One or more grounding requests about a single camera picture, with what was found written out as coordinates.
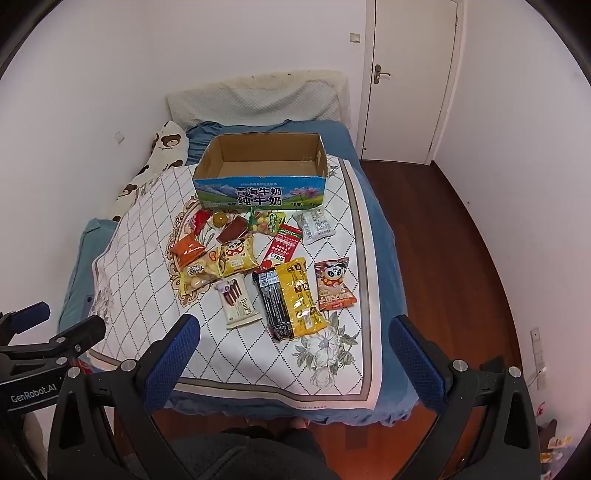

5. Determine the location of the cream pillow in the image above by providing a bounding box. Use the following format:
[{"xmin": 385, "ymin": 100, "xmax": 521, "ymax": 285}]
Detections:
[{"xmin": 221, "ymin": 69, "xmax": 352, "ymax": 127}]

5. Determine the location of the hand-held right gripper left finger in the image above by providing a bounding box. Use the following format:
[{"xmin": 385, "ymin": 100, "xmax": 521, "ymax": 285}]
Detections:
[{"xmin": 47, "ymin": 315, "xmax": 201, "ymax": 480}]

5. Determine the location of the plain orange snack packet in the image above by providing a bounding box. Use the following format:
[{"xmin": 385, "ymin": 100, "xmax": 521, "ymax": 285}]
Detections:
[{"xmin": 172, "ymin": 233, "xmax": 208, "ymax": 266}]

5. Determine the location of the black snack packet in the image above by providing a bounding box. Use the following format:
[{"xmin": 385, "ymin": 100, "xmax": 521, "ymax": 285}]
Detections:
[{"xmin": 252, "ymin": 270, "xmax": 296, "ymax": 342}]

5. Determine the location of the white snack packet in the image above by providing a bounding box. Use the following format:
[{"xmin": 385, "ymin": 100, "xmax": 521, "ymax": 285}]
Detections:
[{"xmin": 294, "ymin": 209, "xmax": 334, "ymax": 244}]

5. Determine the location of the white door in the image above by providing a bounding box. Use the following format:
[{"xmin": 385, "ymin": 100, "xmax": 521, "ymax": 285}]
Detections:
[{"xmin": 358, "ymin": 0, "xmax": 465, "ymax": 164}]

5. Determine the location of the cardboard box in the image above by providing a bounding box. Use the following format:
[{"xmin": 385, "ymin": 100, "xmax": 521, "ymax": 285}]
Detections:
[{"xmin": 193, "ymin": 131, "xmax": 329, "ymax": 210}]

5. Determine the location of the blue pillow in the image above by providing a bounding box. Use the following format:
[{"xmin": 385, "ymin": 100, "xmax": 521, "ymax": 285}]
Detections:
[{"xmin": 58, "ymin": 119, "xmax": 419, "ymax": 428}]

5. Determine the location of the yellow panda snack packet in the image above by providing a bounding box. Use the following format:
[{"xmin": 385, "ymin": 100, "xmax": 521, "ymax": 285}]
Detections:
[{"xmin": 217, "ymin": 235, "xmax": 259, "ymax": 278}]

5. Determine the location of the small red snack packet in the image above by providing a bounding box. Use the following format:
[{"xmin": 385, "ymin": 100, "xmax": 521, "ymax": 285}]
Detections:
[{"xmin": 187, "ymin": 209, "xmax": 213, "ymax": 234}]

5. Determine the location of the yellow biscuit packet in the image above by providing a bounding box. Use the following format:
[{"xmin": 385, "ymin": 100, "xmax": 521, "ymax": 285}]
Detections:
[{"xmin": 178, "ymin": 256, "xmax": 222, "ymax": 298}]

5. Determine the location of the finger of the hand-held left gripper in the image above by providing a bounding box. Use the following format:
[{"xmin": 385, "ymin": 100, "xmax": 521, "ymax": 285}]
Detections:
[
  {"xmin": 28, "ymin": 315, "xmax": 108, "ymax": 370},
  {"xmin": 0, "ymin": 301, "xmax": 51, "ymax": 347}
]

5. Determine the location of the dark red snack packet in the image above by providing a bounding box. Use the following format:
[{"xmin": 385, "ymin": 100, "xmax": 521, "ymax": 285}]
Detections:
[{"xmin": 216, "ymin": 216, "xmax": 250, "ymax": 245}]

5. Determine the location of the green candy packet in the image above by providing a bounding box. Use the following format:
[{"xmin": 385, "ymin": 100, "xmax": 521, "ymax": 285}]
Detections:
[{"xmin": 247, "ymin": 208, "xmax": 288, "ymax": 237}]

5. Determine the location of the orange panda snack packet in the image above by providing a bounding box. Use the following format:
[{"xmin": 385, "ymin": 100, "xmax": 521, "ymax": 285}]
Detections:
[{"xmin": 314, "ymin": 258, "xmax": 358, "ymax": 311}]

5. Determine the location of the white diamond-pattern cloth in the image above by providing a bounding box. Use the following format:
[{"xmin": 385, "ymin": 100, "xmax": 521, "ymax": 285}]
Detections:
[{"xmin": 90, "ymin": 154, "xmax": 386, "ymax": 411}]

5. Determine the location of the long red snack packet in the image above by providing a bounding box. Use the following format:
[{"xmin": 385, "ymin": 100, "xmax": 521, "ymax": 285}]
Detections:
[{"xmin": 259, "ymin": 224, "xmax": 303, "ymax": 272}]

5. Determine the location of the long yellow snack packet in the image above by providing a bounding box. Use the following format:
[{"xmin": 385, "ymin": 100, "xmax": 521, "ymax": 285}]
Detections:
[{"xmin": 274, "ymin": 257, "xmax": 331, "ymax": 340}]

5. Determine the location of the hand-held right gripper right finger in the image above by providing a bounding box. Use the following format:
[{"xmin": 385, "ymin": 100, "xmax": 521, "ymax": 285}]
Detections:
[{"xmin": 389, "ymin": 315, "xmax": 541, "ymax": 480}]

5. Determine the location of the white chocolate stick packet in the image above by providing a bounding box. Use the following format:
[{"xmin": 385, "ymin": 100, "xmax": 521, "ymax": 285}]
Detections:
[{"xmin": 215, "ymin": 274, "xmax": 262, "ymax": 329}]

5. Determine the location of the grey dotted pillow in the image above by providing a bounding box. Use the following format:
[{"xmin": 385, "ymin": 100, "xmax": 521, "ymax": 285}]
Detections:
[{"xmin": 165, "ymin": 79, "xmax": 343, "ymax": 132}]

